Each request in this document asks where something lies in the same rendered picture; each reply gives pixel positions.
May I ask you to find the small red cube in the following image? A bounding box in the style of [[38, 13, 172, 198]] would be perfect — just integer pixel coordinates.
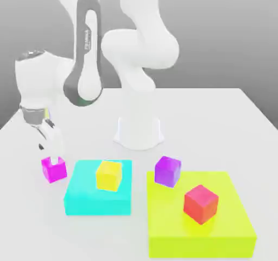
[[182, 184, 219, 226]]

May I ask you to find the small yellow cube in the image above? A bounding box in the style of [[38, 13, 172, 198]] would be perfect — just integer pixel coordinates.
[[96, 160, 123, 192]]

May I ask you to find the small purple cube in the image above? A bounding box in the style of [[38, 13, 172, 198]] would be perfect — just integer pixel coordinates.
[[154, 156, 182, 189]]

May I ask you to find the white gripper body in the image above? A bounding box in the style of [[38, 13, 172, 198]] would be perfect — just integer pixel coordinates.
[[35, 124, 65, 159]]

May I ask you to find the large cyan box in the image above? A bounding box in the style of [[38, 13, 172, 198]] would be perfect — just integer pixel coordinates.
[[63, 159, 133, 216]]

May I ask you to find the small magenta cube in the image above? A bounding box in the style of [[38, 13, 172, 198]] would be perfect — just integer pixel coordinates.
[[41, 156, 68, 184]]

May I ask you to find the large yellow-green box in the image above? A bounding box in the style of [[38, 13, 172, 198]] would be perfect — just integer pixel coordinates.
[[146, 171, 258, 259]]

